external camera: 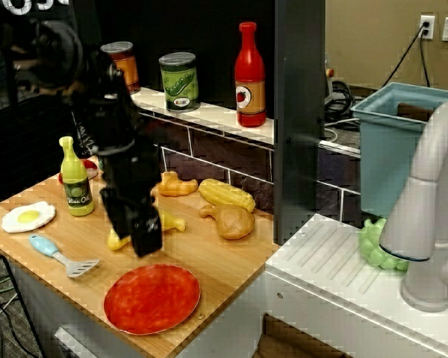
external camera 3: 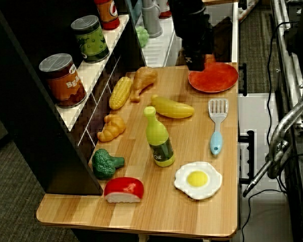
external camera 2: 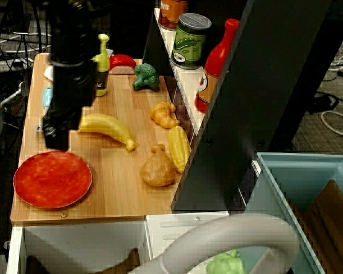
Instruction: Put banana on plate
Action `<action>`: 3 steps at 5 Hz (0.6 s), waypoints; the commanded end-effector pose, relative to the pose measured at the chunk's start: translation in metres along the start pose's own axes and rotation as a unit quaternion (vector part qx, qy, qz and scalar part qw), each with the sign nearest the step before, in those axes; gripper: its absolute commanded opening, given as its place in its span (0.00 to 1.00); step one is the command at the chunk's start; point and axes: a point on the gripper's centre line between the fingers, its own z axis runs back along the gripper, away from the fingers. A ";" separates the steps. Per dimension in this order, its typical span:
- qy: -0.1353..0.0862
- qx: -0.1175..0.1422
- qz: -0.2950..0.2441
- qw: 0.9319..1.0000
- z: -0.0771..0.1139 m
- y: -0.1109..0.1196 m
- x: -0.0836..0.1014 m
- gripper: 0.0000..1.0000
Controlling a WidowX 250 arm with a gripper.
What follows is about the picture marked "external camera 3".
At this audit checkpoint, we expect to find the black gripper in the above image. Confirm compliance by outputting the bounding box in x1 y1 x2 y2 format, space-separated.
180 26 215 72

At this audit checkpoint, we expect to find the yellow toy banana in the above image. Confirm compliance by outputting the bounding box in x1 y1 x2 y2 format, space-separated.
150 94 195 119

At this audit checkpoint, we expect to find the red round plate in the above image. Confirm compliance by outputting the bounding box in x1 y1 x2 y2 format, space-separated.
188 62 239 94

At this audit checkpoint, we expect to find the brown cloth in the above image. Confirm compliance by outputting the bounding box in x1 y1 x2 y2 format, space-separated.
212 16 233 63

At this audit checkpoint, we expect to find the white toy sink counter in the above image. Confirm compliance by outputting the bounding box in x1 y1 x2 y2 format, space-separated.
140 2 239 68

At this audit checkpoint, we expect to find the toy chicken drumstick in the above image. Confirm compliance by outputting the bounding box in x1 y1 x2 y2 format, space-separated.
130 66 159 103

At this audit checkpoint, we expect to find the light green toy lettuce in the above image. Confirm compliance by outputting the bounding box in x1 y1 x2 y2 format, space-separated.
135 26 150 48

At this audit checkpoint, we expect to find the red white toy can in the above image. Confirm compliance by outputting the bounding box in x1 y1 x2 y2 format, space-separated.
157 0 173 19

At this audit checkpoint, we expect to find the yellow toy corn cob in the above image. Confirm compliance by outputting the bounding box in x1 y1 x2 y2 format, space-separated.
109 76 133 110

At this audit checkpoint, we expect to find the green toy oil bottle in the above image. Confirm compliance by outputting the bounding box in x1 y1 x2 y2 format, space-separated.
143 106 176 167

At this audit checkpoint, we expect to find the red soup can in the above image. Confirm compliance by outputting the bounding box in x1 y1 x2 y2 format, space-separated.
93 0 121 31

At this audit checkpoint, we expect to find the orange toy croissant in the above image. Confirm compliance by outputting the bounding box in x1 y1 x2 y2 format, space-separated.
97 113 126 143

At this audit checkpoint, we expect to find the green vegetable can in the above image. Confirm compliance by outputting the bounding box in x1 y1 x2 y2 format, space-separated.
70 15 110 64

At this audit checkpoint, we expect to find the metal screw clamp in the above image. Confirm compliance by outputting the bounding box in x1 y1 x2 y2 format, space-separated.
242 75 303 198

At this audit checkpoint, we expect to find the toy fried egg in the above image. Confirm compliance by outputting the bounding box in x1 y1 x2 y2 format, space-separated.
173 161 223 201

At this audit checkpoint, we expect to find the brown beans can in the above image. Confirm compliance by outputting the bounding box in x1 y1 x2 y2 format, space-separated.
38 53 87 109

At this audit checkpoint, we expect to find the green toy broccoli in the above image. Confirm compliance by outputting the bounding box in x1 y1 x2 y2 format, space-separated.
91 148 125 180

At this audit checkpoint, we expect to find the red toy tuna sushi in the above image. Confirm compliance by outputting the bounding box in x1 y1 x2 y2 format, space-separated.
104 176 144 204

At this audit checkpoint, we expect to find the black toy kitchen shelf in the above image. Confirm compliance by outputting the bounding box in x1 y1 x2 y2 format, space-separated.
0 0 147 196

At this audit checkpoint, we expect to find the black drawer handle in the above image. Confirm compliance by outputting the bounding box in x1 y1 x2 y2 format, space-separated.
238 63 248 97
238 130 256 184

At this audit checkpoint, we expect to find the grey spatula blue handle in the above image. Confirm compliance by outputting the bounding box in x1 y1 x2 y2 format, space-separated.
208 98 229 155

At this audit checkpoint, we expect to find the black cable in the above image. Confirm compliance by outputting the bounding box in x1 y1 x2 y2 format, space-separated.
266 21 299 138
239 195 253 242

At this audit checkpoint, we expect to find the aluminium frame rail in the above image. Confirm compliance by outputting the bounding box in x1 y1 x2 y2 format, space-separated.
269 0 303 132

